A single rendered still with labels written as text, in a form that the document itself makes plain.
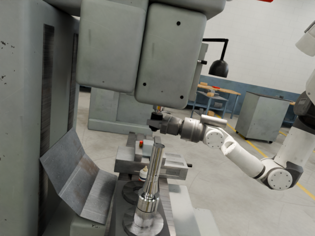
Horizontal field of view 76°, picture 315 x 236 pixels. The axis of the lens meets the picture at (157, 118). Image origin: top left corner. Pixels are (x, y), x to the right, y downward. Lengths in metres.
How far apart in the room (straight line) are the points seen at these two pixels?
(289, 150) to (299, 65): 8.29
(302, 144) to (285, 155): 0.06
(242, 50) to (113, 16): 7.43
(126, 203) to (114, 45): 0.45
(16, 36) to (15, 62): 0.06
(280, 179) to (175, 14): 0.64
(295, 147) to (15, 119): 0.88
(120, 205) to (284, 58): 8.43
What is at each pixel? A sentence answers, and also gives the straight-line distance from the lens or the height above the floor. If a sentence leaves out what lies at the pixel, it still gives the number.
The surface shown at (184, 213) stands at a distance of 0.99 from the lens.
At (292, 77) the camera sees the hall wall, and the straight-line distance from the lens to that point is 9.01.
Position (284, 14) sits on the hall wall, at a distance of 8.68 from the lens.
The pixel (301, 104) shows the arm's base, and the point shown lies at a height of 1.41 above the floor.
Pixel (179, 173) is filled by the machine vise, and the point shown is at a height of 0.97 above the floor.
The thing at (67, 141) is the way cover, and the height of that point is 1.06.
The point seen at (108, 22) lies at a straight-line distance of 0.67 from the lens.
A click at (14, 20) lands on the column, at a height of 1.49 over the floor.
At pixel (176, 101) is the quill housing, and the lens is 0.69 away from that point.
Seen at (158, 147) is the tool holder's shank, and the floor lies 1.31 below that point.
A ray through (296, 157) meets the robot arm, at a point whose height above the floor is 1.24.
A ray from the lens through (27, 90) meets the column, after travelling 0.64.
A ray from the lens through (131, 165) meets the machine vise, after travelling 0.98.
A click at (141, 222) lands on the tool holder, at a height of 1.14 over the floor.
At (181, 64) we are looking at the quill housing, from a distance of 0.68.
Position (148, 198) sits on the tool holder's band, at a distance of 0.44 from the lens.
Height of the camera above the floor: 1.47
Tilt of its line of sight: 16 degrees down
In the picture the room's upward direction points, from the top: 11 degrees clockwise
